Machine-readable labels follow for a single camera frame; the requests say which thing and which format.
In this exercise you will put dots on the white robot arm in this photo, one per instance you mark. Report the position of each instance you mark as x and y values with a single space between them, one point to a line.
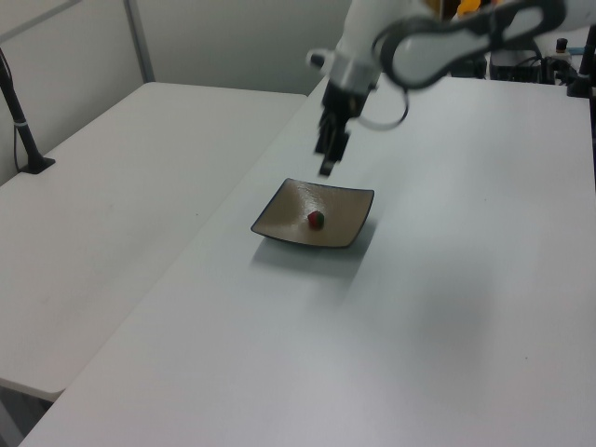
354 28

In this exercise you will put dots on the grey aluminium frame post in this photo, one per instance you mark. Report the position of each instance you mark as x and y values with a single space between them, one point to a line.
139 42

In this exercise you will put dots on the black electronics box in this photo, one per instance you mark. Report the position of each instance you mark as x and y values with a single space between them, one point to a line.
512 65

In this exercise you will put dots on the black clamp stand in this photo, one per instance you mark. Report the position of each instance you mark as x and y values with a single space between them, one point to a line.
579 86

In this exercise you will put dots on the red strawberry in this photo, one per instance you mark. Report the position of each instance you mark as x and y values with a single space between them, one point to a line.
315 221

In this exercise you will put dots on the black pole with white band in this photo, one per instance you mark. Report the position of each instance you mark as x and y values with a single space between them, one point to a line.
21 130

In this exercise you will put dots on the square beige ceramic plate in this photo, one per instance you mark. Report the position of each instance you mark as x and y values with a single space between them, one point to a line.
288 223

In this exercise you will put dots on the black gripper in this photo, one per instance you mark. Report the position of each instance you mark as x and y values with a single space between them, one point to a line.
344 102

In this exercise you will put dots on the grey aluminium frame rail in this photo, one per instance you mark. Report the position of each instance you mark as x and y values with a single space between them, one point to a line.
37 21

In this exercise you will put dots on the yellow object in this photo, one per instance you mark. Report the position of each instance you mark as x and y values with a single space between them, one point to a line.
467 7

